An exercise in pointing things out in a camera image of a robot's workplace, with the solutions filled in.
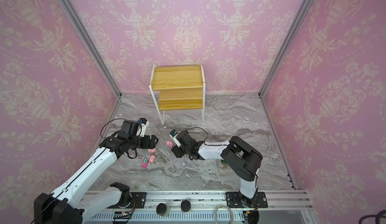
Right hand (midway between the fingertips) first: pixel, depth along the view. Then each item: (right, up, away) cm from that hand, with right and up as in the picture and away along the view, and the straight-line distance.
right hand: (176, 146), depth 89 cm
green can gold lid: (+27, -7, -10) cm, 29 cm away
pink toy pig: (-14, -3, 0) cm, 14 cm away
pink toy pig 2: (-13, -6, -4) cm, 15 cm away
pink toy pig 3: (-4, +1, +2) cm, 5 cm away
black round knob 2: (+7, -20, -24) cm, 32 cm away
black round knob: (-3, -21, -25) cm, 33 cm away
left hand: (-12, +5, -8) cm, 16 cm away
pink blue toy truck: (-17, -8, -6) cm, 19 cm away
